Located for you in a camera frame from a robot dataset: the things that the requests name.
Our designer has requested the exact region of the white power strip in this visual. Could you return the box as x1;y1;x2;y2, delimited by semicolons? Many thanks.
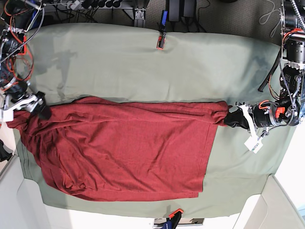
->
58;0;123;10

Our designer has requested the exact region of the orange black front clamp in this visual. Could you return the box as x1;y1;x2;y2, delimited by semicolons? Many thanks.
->
162;208;183;229

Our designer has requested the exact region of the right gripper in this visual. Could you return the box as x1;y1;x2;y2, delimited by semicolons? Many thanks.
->
3;92;51;120

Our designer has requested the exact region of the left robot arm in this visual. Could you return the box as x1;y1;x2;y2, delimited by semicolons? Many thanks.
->
224;0;305;136

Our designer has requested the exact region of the orange black rear clamp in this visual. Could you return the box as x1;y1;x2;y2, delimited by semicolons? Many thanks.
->
156;10;168;50

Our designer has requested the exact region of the orange black clamp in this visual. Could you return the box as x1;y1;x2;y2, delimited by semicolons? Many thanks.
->
162;208;183;229
156;10;168;50

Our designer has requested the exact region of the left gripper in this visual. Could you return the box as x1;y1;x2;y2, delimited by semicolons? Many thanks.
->
224;102;258;137

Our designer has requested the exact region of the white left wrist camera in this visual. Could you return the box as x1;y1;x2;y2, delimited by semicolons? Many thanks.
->
244;136;263;154

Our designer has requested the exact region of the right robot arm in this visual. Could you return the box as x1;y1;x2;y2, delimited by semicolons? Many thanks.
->
0;0;51;122

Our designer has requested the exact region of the orange left table clamp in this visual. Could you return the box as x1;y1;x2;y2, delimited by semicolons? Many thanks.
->
19;35;27;55

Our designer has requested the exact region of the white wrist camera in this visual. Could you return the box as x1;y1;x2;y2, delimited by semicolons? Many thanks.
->
0;108;14;122
244;136;263;154

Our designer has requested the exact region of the aluminium frame post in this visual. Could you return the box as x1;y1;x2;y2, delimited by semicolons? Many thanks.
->
133;0;149;28

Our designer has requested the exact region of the black power adapter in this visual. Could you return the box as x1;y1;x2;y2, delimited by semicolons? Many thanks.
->
166;0;196;22

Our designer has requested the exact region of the red T-shirt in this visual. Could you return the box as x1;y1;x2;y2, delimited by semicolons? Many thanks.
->
7;97;228;201

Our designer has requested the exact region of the green table cloth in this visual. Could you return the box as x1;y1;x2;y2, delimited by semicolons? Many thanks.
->
17;23;295;218

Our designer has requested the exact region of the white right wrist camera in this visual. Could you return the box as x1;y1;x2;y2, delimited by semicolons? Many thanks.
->
0;108;14;122

